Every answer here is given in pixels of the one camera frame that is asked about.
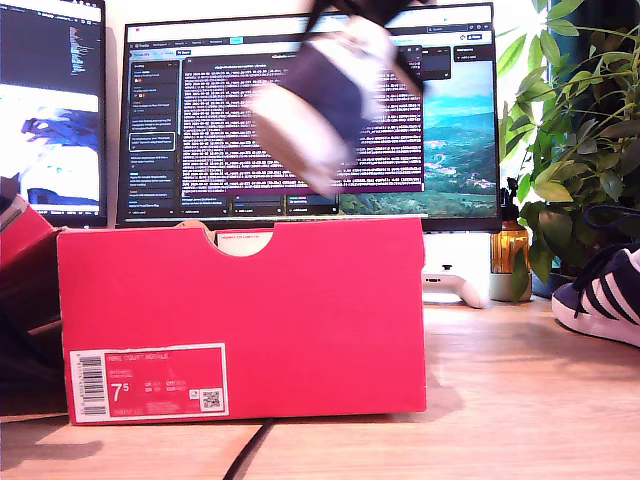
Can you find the red shoebox lid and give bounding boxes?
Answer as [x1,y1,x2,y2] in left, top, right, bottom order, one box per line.
[0,197,64,341]

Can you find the blue suede white-striped shoe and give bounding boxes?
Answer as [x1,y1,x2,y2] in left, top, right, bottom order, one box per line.
[248,14,426,197]
[551,203,640,348]

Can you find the red cardboard shoebox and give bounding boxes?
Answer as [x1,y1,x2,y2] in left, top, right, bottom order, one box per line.
[56,216,428,426]

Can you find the small black computer monitor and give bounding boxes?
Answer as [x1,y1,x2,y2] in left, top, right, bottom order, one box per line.
[0,0,109,230]

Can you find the wide black computer monitor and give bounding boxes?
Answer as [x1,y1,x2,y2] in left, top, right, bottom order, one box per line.
[115,3,503,235]

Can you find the beige cardboard box insert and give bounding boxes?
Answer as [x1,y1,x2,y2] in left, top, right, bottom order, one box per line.
[174,219,217,247]

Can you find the green leafy houseplant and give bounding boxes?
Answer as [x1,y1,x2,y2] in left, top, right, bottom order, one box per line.
[496,0,640,304]

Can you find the amber pump bottle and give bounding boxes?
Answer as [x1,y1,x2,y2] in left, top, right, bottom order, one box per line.
[490,178,530,275]

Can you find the white game controller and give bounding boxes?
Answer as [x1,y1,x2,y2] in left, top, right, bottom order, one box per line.
[422,264,490,309]

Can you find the pale round pot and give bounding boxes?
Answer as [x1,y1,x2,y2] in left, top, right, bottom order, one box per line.
[488,271,534,303]

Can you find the dark plant tray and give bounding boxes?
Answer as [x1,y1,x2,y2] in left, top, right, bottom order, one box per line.
[531,272,569,300]

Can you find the black table cable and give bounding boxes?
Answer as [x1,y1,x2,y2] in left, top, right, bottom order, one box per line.
[222,419,275,480]

